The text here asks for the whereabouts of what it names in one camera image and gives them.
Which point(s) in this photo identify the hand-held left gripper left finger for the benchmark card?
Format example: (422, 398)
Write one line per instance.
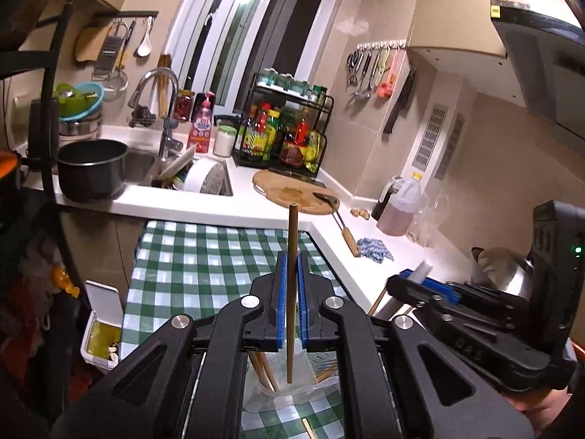
(282, 302)

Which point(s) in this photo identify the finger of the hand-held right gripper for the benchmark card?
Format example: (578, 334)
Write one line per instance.
(411, 295)
(434, 289)

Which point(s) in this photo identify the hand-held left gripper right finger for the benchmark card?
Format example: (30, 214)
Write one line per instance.
(303, 302)

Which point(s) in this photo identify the wooden chopstick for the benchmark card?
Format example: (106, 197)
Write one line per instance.
(270, 375)
(292, 238)
(327, 372)
(309, 429)
(261, 370)
(378, 301)

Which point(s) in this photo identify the clear plastic container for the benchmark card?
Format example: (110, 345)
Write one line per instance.
(292, 398)

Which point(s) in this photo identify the person's right hand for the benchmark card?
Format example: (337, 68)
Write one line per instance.
(544, 409)

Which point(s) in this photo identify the stainless steel kettle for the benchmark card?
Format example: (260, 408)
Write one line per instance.
(502, 270)

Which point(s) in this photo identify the blue knitted cloth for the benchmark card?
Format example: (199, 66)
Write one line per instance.
(374, 250)

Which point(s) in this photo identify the clear empty plastic bottle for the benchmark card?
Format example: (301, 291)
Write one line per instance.
(429, 224)

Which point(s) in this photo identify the plastic jug with brown liquid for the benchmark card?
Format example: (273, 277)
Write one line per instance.
(397, 210)

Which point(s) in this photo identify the ginger pieces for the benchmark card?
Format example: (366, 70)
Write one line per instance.
(359, 214)

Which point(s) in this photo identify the green checkered tablecloth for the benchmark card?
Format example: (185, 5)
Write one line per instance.
(192, 265)

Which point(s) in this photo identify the round wooden cutting board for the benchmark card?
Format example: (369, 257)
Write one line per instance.
(288, 190)

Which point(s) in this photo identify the white vent panel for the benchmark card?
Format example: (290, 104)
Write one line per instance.
(434, 141)

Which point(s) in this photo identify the group of sauce bottles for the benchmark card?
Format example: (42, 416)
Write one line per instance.
(292, 146)

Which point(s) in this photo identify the white jar with green lid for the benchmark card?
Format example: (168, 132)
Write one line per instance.
(224, 141)

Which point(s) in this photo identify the white plate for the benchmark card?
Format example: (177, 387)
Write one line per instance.
(176, 162)

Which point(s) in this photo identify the white lidded trash bin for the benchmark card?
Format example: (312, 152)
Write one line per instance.
(103, 311)

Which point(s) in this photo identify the black hanging cleaver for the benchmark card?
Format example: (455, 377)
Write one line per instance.
(400, 105)

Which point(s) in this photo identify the pink dish soap bottle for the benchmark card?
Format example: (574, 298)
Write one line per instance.
(201, 132)

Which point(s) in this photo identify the steel kitchen sink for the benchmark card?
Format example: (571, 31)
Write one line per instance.
(139, 164)

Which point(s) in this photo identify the row of spice jars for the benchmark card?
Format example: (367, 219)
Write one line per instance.
(292, 86)

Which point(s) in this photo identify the dark range hood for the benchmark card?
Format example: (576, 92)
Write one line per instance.
(548, 64)

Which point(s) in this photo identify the row of hanging kitchen tools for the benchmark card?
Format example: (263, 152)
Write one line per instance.
(370, 68)

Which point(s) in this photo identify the black cooking pot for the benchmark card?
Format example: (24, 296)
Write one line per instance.
(91, 169)

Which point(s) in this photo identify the hanging chopstick bundle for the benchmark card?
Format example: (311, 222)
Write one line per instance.
(163, 87)

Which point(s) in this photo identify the chrome kitchen faucet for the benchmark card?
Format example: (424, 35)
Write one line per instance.
(155, 75)

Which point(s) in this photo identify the stacked steel bowls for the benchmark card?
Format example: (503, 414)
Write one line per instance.
(80, 129)

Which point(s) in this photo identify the blue plastic basin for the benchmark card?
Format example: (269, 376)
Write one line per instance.
(91, 105)

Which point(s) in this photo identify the white framed window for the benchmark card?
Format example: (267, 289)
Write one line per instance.
(219, 32)

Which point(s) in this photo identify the white hanging ladle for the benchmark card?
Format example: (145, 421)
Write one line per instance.
(144, 48)

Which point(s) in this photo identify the green plastic colander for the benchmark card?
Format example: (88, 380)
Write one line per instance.
(64, 93)

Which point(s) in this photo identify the metal box grater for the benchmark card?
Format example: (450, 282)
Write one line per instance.
(109, 52)

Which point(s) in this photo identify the orange container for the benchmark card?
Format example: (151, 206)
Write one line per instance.
(8, 164)

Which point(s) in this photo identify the black metal shelf rack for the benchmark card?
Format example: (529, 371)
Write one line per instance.
(50, 100)

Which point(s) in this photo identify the hanging wooden board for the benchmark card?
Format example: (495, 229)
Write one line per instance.
(89, 45)

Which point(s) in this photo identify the black wall hook rail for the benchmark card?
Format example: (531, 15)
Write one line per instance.
(128, 14)

